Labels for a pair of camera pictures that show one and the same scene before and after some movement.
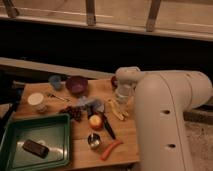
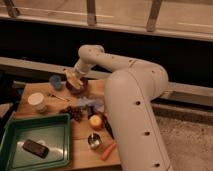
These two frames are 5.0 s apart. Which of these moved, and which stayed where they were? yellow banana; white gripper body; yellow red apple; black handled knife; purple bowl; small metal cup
Moved: white gripper body; yellow banana
Stayed: black handled knife; purple bowl; small metal cup; yellow red apple
